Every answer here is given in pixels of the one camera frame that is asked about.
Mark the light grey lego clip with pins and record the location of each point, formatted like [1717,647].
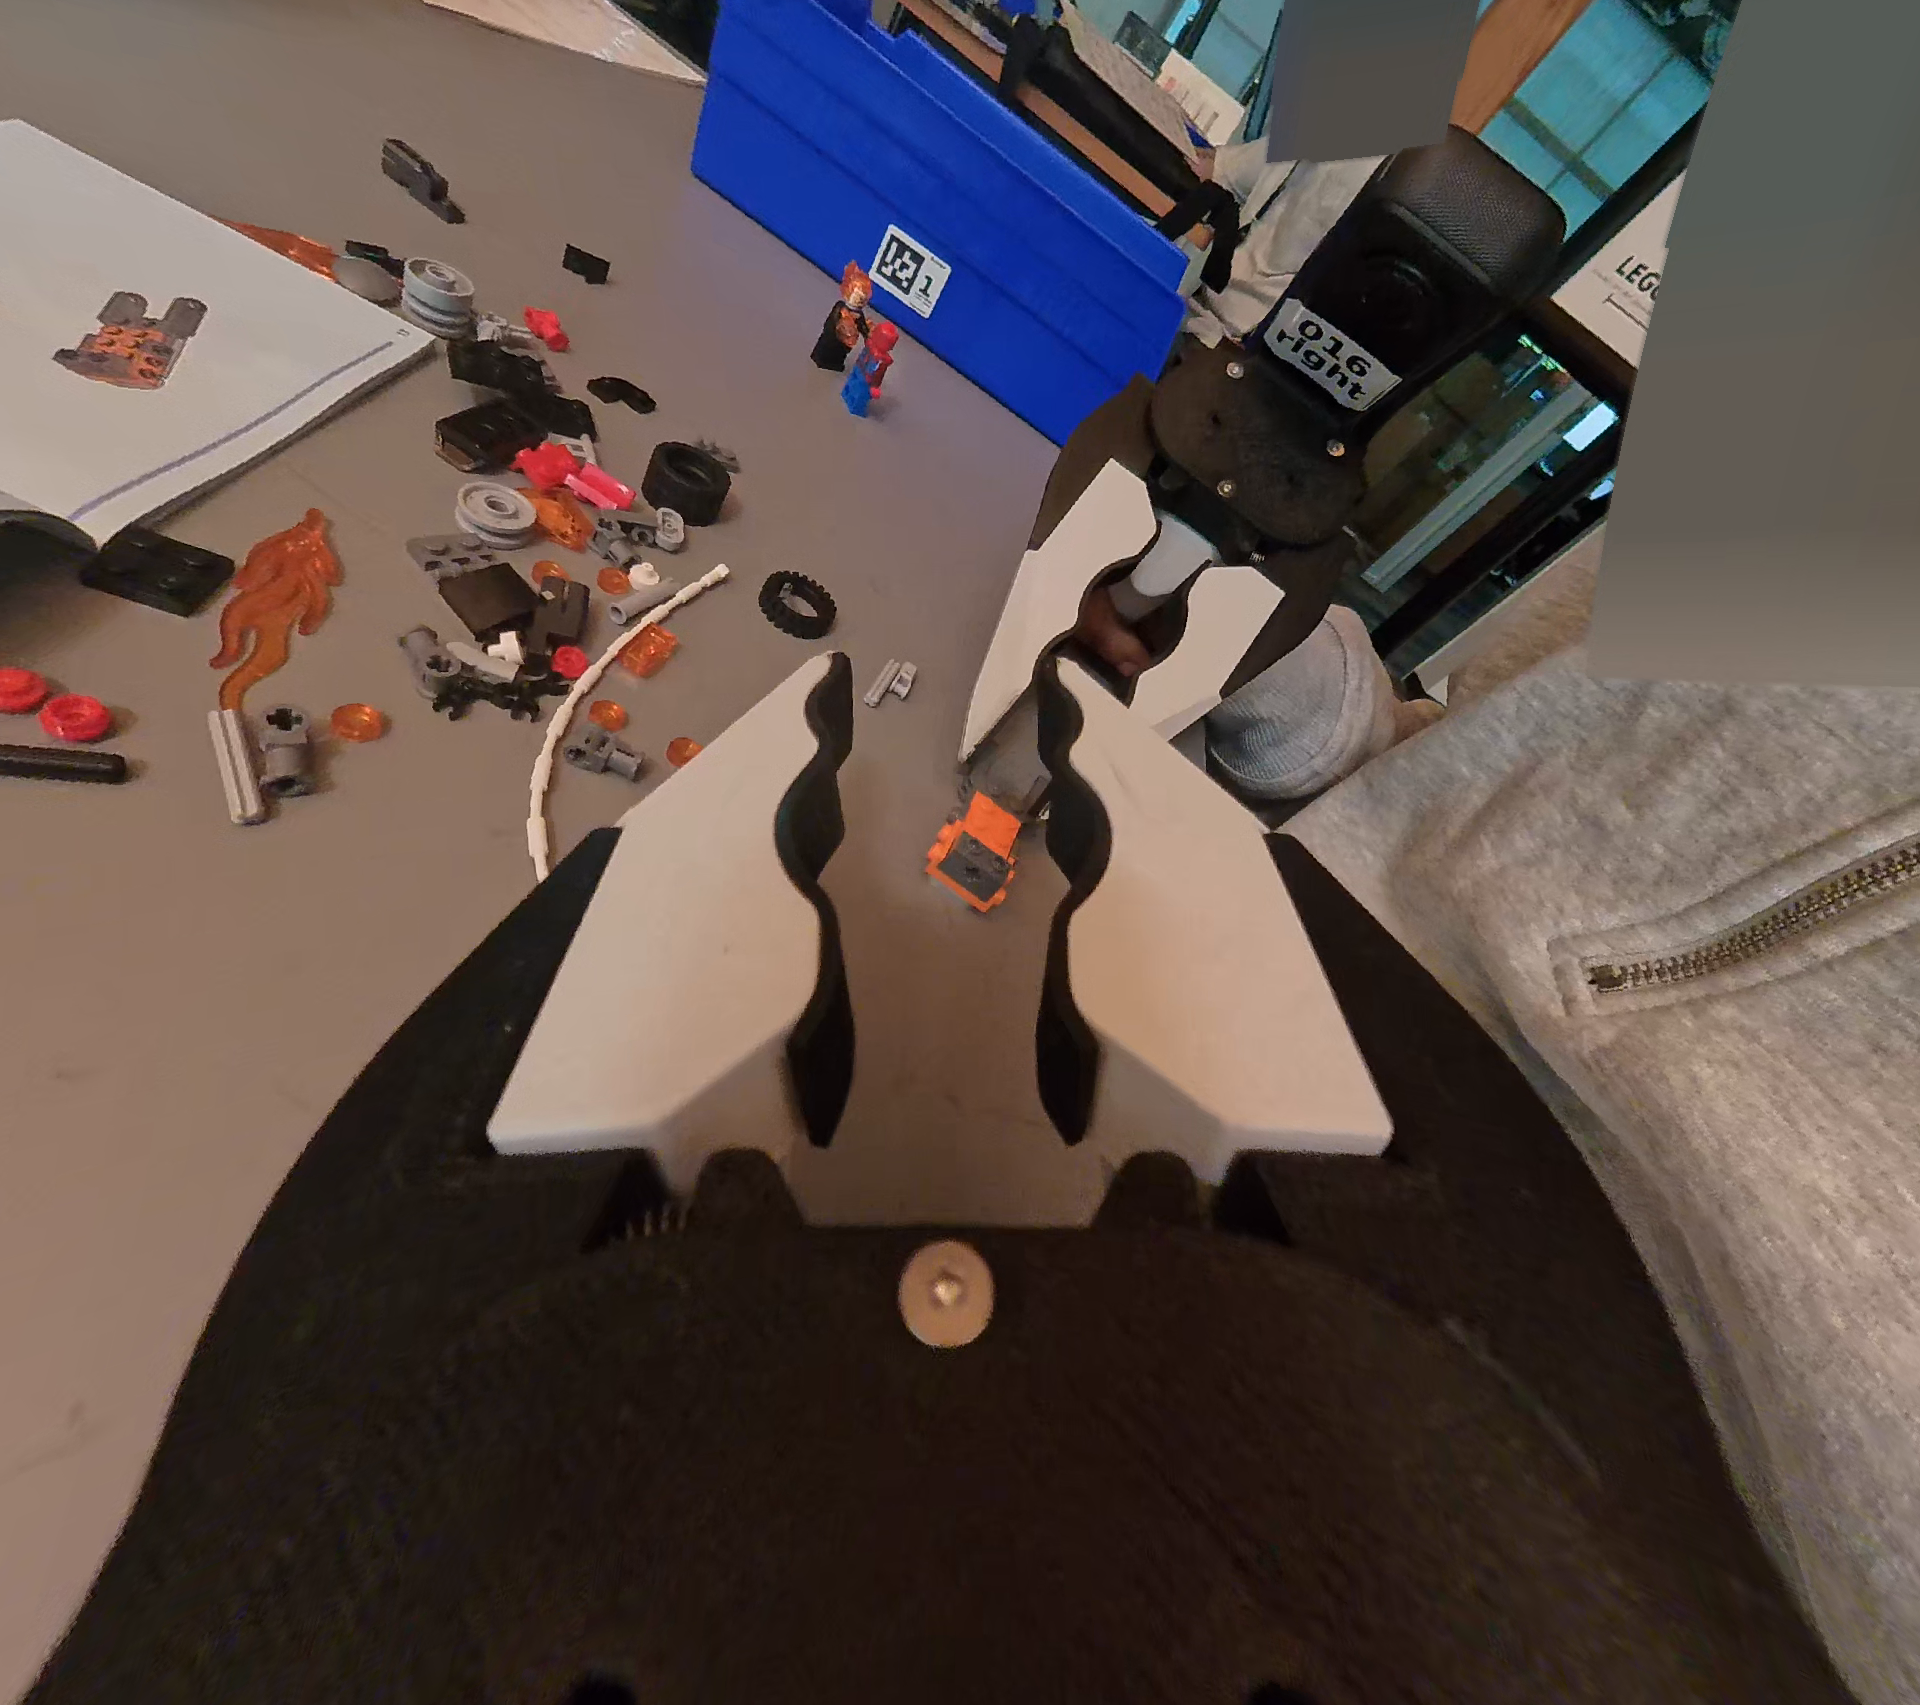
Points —
[889,685]

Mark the white printed sign board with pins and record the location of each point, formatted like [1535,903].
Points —
[1614,296]

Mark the person's grey zip sweater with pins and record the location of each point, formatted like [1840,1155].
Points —
[1724,1134]

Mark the thin black lego tyre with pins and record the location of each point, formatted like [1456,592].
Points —
[767,603]

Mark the black lego bracket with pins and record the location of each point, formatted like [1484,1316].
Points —
[420,178]

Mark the blue plastic bin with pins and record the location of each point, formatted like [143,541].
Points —
[900,162]

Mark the wide black lego tyre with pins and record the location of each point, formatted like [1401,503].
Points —
[667,492]

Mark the black lego slope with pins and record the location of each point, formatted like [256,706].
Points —
[586,262]

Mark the grey lego wheel hub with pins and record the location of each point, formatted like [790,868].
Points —
[497,515]
[440,296]

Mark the black lego arch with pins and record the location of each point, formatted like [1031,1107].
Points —
[620,392]

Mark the orange lego brick assembly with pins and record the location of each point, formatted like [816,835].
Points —
[990,819]

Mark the black lego plate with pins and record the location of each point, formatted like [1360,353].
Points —
[159,572]

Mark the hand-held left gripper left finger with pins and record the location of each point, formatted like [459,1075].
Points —
[676,971]

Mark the black flame-head lego minifigure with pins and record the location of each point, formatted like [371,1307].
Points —
[831,334]

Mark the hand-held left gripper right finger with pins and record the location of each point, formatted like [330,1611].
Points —
[1228,983]

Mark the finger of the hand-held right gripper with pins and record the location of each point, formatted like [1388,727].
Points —
[1049,580]
[1223,640]

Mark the lego instruction booklet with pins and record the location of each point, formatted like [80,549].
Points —
[225,236]

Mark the person's right forearm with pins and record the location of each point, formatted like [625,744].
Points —
[1318,715]

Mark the pile of lego pieces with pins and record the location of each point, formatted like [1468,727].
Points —
[488,603]

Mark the dark grey lego fork piece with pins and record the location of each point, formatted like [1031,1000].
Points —
[1009,782]

